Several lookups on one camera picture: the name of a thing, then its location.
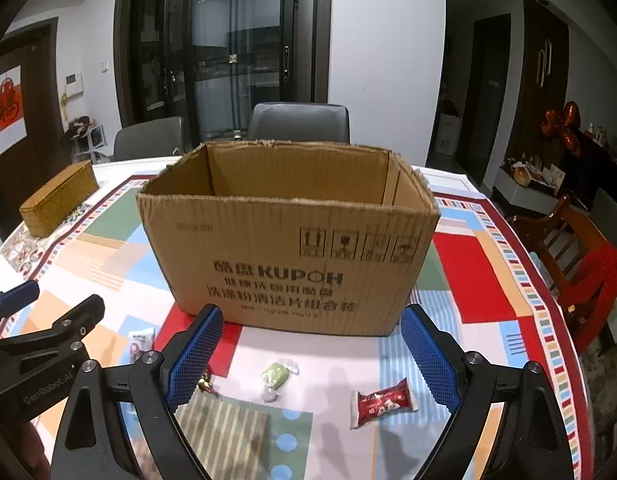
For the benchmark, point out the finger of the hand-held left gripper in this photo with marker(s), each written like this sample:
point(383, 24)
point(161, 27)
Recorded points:
point(13, 298)
point(73, 322)

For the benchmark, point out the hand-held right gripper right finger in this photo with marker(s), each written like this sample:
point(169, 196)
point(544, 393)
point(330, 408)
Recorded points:
point(431, 360)

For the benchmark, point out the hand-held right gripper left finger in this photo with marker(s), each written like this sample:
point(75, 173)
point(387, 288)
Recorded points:
point(193, 355)

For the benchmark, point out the gold candy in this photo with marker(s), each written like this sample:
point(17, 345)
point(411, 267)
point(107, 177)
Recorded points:
point(207, 385)

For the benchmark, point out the small white snack packet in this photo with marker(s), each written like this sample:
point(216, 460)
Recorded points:
point(141, 345)

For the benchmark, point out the red candy packet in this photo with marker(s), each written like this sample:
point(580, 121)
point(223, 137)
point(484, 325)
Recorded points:
point(383, 400)

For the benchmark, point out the light green candy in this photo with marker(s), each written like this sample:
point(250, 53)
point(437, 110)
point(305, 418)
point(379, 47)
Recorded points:
point(274, 375)

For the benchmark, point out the brown cardboard box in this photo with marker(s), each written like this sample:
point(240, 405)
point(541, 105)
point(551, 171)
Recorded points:
point(288, 260)

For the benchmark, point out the person's left hand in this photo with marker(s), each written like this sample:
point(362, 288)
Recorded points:
point(13, 450)

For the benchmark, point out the patterned floral table mat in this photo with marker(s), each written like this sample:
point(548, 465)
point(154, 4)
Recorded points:
point(18, 255)

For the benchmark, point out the colourful patchwork tablecloth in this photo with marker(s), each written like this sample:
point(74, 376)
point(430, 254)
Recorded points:
point(468, 280)

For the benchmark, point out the woven wicker basket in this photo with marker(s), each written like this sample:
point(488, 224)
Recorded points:
point(58, 195)

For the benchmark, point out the wooden chair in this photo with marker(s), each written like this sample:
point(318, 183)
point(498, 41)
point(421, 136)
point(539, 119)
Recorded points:
point(563, 240)

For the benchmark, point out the white shoe rack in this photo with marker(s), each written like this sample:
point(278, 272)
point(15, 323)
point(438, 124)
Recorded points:
point(96, 137)

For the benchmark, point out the red cloth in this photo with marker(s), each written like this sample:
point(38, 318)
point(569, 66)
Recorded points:
point(598, 280)

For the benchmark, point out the red and white door poster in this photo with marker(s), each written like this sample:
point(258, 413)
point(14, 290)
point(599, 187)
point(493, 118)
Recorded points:
point(8, 110)

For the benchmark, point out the white side table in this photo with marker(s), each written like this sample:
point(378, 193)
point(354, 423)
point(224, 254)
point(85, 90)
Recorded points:
point(523, 194)

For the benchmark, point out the dark wooden door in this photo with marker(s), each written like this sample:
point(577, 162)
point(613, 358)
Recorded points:
point(38, 110)

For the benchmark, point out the grey dining chair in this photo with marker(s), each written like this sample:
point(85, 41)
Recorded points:
point(611, 215)
point(148, 137)
point(298, 122)

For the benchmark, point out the small woven bowl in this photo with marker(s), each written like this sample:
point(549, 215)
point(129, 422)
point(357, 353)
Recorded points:
point(521, 174)

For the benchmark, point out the white intercom panel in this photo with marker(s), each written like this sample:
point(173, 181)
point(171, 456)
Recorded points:
point(74, 85)

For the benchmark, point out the white bag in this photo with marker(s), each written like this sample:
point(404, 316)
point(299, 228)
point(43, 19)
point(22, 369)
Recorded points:
point(446, 135)

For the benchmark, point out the dark sideboard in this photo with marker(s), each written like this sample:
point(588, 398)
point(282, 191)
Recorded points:
point(608, 160)

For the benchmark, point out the dark tall cabinet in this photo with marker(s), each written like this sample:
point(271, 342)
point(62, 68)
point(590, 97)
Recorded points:
point(533, 110)

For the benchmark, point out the red foil balloons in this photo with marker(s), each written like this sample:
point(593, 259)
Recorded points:
point(571, 115)

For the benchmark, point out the dark glass sliding door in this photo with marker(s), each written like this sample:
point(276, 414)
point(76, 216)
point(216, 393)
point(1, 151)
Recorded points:
point(228, 35)

